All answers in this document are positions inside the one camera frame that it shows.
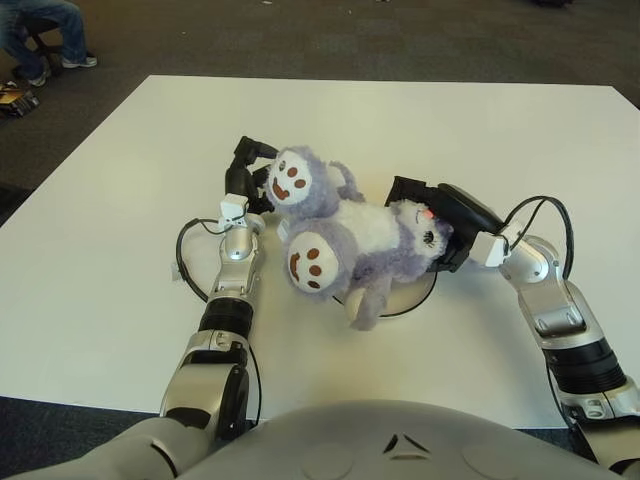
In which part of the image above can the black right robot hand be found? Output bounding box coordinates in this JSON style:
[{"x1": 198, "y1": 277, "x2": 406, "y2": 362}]
[{"x1": 384, "y1": 174, "x2": 504, "y2": 274}]

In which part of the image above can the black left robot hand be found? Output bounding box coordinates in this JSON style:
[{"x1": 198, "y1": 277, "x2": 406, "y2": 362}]
[{"x1": 224, "y1": 135, "x2": 281, "y2": 216}]

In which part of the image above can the purple plush bunny doll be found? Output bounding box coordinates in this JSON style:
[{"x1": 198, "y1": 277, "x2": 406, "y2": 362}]
[{"x1": 263, "y1": 144, "x2": 456, "y2": 332}]

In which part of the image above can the white plate with black rim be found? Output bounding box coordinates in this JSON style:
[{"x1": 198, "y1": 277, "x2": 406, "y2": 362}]
[{"x1": 333, "y1": 272, "x2": 436, "y2": 321}]

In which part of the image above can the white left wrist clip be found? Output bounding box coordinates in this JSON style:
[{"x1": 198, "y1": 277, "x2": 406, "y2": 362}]
[{"x1": 218, "y1": 194, "x2": 251, "y2": 232}]

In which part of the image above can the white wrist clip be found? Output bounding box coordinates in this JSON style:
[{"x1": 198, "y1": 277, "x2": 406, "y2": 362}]
[
  {"x1": 218, "y1": 194, "x2": 251, "y2": 232},
  {"x1": 472, "y1": 222, "x2": 526, "y2": 269}
]

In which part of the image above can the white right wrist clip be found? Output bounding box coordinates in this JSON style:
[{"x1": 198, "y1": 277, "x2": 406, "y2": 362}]
[{"x1": 472, "y1": 222, "x2": 526, "y2": 269}]

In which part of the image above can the seated person in jeans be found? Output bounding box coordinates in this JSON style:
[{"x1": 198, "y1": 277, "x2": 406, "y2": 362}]
[{"x1": 0, "y1": 0, "x2": 99, "y2": 87}]

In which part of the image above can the dark object on floor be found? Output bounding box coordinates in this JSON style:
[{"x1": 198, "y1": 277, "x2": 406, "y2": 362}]
[{"x1": 0, "y1": 79, "x2": 41, "y2": 120}]

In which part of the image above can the grey robot torso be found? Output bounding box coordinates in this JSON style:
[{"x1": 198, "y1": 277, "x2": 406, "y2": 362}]
[{"x1": 0, "y1": 399, "x2": 640, "y2": 480}]

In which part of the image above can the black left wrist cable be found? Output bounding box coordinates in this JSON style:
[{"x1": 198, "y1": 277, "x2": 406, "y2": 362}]
[{"x1": 174, "y1": 215, "x2": 226, "y2": 302}]

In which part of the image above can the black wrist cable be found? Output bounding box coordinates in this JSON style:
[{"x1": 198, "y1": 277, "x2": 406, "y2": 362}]
[
  {"x1": 504, "y1": 195, "x2": 576, "y2": 281},
  {"x1": 174, "y1": 215, "x2": 226, "y2": 302}
]

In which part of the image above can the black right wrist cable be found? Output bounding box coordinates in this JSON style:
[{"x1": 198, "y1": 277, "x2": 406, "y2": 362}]
[{"x1": 504, "y1": 195, "x2": 576, "y2": 281}]

